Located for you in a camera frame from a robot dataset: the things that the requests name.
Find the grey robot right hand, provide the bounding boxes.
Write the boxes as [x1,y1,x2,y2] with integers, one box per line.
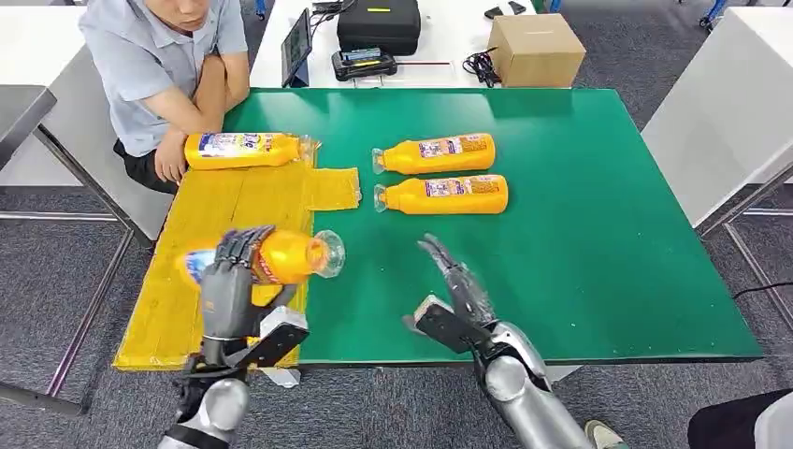
[402,233,498,336]

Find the black floor cable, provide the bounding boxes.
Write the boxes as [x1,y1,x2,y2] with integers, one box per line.
[731,281,793,300]

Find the black coiled cable bundle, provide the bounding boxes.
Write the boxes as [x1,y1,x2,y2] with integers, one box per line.
[462,47,502,89]

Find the pale grey chair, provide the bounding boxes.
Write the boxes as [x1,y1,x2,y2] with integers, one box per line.
[752,393,793,449]

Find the black carrying case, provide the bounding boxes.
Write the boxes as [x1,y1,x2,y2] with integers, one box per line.
[337,0,422,57]

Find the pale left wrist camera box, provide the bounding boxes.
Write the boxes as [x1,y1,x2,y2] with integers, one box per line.
[232,306,310,370]

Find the white table foot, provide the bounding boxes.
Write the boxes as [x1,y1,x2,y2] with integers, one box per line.
[258,368,302,390]
[544,365,584,384]

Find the black tablet on stand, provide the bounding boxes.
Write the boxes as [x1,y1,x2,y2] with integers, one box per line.
[281,7,313,89]

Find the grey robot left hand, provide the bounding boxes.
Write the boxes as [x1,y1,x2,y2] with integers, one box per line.
[199,225,298,359]

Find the black handheld controller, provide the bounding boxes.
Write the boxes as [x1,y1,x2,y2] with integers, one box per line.
[331,48,399,82]

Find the person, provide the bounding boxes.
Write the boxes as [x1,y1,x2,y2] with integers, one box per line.
[79,0,251,196]
[584,388,793,449]

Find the brown cardboard box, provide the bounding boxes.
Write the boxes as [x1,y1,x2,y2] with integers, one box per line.
[486,13,587,89]

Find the person's left hand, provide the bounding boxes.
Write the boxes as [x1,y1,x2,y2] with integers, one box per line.
[153,126,189,185]

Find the green table mat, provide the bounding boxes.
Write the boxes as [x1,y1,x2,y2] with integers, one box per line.
[223,86,764,367]

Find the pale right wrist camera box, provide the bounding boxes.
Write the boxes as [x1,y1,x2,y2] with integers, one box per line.
[413,295,495,356]

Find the yellow plastic sheet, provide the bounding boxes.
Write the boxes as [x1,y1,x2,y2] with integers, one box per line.
[112,134,363,373]

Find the black cables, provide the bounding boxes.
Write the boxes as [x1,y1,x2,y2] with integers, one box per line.
[310,0,357,29]

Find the blue wheeled chair base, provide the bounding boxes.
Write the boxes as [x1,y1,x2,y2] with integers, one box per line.
[699,0,732,32]

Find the white table with metal legs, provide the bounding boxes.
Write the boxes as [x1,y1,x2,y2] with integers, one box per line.
[641,6,793,333]
[0,6,175,416]

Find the orange bottle with label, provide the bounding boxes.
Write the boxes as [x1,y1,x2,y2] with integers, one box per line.
[184,131,318,171]
[370,133,497,177]
[373,174,510,216]
[176,229,347,289]

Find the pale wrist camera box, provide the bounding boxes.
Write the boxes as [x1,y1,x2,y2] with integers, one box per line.
[232,306,310,370]
[413,295,495,356]

